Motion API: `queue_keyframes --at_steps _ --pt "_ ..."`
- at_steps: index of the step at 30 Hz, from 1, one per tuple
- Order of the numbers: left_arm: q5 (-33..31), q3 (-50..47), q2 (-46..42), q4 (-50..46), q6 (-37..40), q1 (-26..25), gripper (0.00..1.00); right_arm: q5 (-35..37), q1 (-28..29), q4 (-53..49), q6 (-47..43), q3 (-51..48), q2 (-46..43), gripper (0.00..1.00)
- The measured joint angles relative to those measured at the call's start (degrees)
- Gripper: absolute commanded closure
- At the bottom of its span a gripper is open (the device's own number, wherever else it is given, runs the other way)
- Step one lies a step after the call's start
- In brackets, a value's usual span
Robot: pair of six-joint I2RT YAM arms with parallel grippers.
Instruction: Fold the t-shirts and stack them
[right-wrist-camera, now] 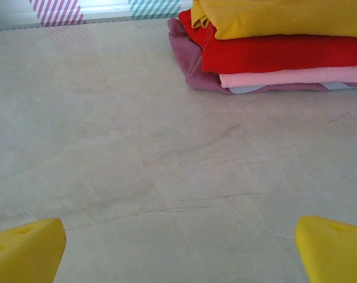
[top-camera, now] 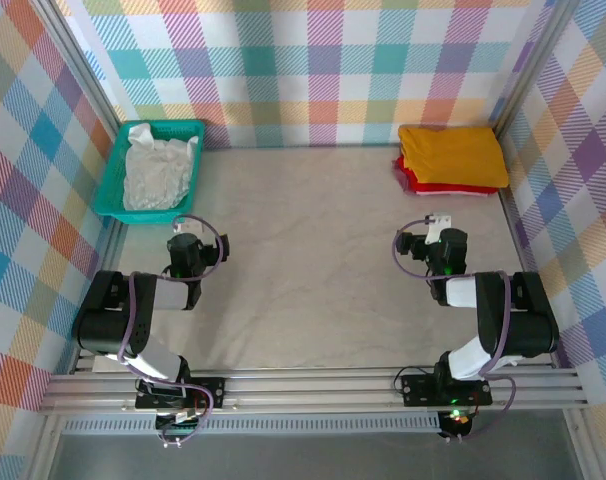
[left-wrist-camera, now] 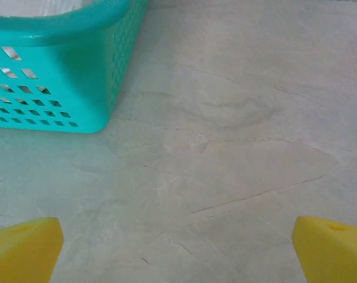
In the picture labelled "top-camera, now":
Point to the yellow folded t-shirt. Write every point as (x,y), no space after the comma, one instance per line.
(453,155)

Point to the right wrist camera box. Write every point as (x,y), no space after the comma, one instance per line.
(439,223)

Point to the white t-shirt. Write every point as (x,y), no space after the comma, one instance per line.
(155,175)

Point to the controller board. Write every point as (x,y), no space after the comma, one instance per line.
(455,422)
(180,425)

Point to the left aluminium frame post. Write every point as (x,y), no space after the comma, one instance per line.
(78,65)

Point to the right aluminium frame post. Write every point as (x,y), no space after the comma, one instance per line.
(533,65)

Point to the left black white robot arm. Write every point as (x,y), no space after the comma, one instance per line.
(108,320)

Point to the right aluminium side rail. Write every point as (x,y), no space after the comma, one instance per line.
(514,225)

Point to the right controller board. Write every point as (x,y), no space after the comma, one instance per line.
(455,422)

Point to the pink folded t-shirt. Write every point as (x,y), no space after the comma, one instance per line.
(458,193)

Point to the aluminium base rail beam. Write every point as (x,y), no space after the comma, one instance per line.
(308,387)

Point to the teal plastic basket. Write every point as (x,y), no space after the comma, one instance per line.
(110,192)

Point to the aluminium frame post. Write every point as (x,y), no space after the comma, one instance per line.
(78,65)
(533,65)

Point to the left controller board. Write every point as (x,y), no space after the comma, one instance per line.
(180,425)

